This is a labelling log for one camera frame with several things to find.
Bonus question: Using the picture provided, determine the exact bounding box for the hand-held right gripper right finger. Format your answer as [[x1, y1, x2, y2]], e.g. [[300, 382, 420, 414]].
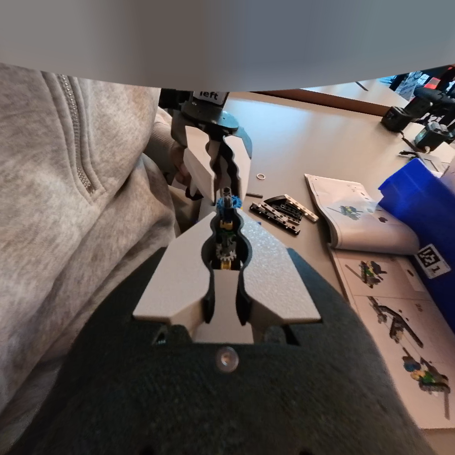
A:
[[235, 210, 322, 326]]

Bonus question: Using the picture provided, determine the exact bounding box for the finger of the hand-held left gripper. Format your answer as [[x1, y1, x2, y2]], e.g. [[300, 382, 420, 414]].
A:
[[221, 135, 253, 209], [184, 126, 226, 207]]

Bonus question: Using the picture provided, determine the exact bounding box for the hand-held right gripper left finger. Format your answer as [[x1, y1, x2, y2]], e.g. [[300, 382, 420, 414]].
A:
[[132, 211, 217, 326]]

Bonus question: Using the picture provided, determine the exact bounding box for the blue gear lego assembly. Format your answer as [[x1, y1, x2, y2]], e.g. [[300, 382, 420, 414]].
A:
[[212, 186, 246, 271]]

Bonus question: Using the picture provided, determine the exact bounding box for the person's left forearm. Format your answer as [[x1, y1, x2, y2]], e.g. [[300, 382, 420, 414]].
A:
[[142, 107, 178, 168]]

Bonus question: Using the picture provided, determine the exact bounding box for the pile of dark lego beams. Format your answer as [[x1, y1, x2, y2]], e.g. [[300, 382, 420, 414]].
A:
[[249, 194, 319, 237]]

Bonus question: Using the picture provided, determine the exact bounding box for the white long lego beam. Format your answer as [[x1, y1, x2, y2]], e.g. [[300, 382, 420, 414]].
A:
[[284, 195, 319, 223]]

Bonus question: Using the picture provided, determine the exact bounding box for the lego instruction booklet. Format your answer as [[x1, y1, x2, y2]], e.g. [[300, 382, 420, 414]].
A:
[[304, 173, 455, 431]]

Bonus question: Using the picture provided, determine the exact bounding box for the person's left hand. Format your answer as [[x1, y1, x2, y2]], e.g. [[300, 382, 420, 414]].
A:
[[167, 142, 195, 189]]

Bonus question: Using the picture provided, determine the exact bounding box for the person's grey zip hoodie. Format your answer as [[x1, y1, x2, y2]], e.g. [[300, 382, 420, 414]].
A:
[[0, 62, 185, 445]]

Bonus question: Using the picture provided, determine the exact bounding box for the blue storage bin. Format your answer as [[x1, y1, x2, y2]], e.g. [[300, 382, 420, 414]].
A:
[[377, 157, 455, 303]]

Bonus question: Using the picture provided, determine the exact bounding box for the black box device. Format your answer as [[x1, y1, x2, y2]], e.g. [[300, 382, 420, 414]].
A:
[[380, 106, 414, 133]]

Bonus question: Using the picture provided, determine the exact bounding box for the black green device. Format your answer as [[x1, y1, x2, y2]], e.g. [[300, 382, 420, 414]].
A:
[[414, 121, 454, 154]]

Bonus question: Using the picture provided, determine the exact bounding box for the black cable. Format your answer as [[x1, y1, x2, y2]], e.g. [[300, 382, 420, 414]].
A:
[[398, 131, 427, 158]]

